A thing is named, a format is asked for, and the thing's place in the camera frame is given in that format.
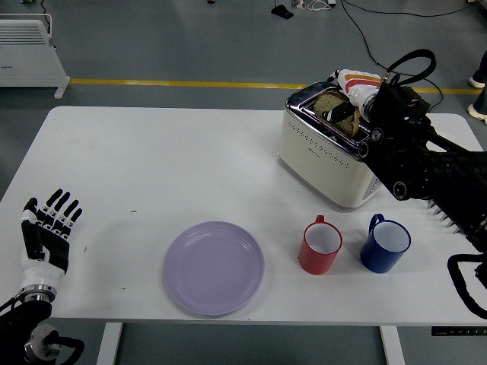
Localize person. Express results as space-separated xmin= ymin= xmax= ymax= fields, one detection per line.
xmin=466 ymin=49 xmax=487 ymax=125

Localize red mug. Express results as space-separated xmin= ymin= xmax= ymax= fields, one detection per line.
xmin=298 ymin=214 xmax=343 ymax=277

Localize long black floor cable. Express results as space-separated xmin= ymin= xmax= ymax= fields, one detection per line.
xmin=339 ymin=0 xmax=445 ymax=114

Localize white paper sheet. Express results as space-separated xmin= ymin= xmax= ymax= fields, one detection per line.
xmin=425 ymin=120 xmax=456 ymax=148

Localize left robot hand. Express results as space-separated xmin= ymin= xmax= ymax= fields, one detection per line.
xmin=21 ymin=189 xmax=84 ymax=289

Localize white panel heater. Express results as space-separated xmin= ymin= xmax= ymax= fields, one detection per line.
xmin=0 ymin=14 xmax=72 ymax=100

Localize thin black floor cable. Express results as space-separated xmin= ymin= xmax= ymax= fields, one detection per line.
xmin=342 ymin=0 xmax=475 ymax=18

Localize black table control panel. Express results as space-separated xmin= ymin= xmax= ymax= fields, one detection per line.
xmin=431 ymin=325 xmax=487 ymax=337

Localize bread slice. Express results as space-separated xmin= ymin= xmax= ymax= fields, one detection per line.
xmin=312 ymin=93 xmax=362 ymax=137

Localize metal toast rack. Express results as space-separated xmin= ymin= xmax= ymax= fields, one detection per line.
xmin=426 ymin=200 xmax=466 ymax=233

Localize purple plate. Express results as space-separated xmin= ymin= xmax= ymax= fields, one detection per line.
xmin=163 ymin=221 xmax=266 ymax=318

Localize blue mug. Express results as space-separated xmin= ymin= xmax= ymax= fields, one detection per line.
xmin=359 ymin=213 xmax=412 ymax=274

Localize black floor device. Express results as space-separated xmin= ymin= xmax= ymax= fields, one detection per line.
xmin=270 ymin=0 xmax=294 ymax=19

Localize cream and chrome toaster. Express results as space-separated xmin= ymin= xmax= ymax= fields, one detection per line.
xmin=276 ymin=80 xmax=382 ymax=212

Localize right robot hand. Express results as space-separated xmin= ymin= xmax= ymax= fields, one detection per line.
xmin=320 ymin=68 xmax=383 ymax=123

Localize white table leg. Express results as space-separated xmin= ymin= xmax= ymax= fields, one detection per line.
xmin=379 ymin=325 xmax=406 ymax=365
xmin=95 ymin=322 xmax=125 ymax=365

